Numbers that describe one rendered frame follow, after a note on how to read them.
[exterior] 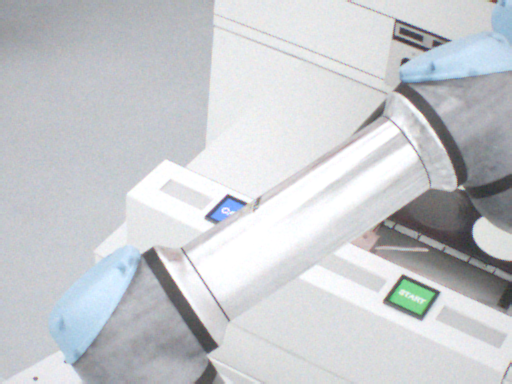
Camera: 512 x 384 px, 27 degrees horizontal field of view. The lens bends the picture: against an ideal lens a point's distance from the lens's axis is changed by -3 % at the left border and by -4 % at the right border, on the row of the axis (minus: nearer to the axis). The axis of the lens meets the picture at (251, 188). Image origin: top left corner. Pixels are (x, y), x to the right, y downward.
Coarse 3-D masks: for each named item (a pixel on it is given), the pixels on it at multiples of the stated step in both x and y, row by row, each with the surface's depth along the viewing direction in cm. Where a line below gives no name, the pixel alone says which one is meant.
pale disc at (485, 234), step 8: (480, 224) 153; (488, 224) 153; (480, 232) 151; (488, 232) 151; (496, 232) 151; (504, 232) 152; (480, 240) 150; (488, 240) 150; (496, 240) 150; (504, 240) 150; (488, 248) 149; (496, 248) 149; (504, 248) 149; (496, 256) 148; (504, 256) 148
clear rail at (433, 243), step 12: (396, 228) 151; (408, 228) 150; (420, 240) 149; (432, 240) 149; (444, 252) 148; (456, 252) 147; (468, 264) 147; (480, 264) 146; (492, 264) 146; (504, 276) 145
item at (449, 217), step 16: (432, 192) 157; (448, 192) 158; (464, 192) 158; (400, 208) 154; (416, 208) 154; (432, 208) 155; (448, 208) 155; (464, 208) 155; (416, 224) 151; (432, 224) 152; (448, 224) 152; (464, 224) 152; (448, 240) 149; (464, 240) 150; (480, 256) 147
